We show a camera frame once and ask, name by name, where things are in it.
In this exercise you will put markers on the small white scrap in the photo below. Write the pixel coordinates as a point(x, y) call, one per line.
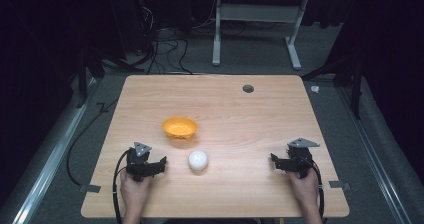
point(315, 89)

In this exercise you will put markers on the orange bowl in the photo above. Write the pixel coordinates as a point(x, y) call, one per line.
point(180, 128)

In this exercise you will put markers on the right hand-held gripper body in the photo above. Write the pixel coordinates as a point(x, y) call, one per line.
point(298, 159)

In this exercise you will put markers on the person's right hand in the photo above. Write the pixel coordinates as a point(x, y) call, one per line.
point(305, 187)

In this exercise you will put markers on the white ball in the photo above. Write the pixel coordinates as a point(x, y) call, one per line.
point(198, 160)

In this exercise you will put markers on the white metal desk frame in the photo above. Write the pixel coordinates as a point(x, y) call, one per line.
point(256, 14)

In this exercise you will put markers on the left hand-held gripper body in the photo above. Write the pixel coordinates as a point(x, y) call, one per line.
point(139, 162)

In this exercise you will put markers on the aluminium floor rail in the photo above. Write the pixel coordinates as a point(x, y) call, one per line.
point(46, 164)
point(376, 154)

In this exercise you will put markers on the grey table grommet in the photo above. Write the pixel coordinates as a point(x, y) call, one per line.
point(248, 88)

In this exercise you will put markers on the grey tape piece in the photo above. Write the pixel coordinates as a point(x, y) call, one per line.
point(339, 185)
point(90, 188)

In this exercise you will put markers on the black metal stand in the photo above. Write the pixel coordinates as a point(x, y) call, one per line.
point(346, 75)
point(88, 72)

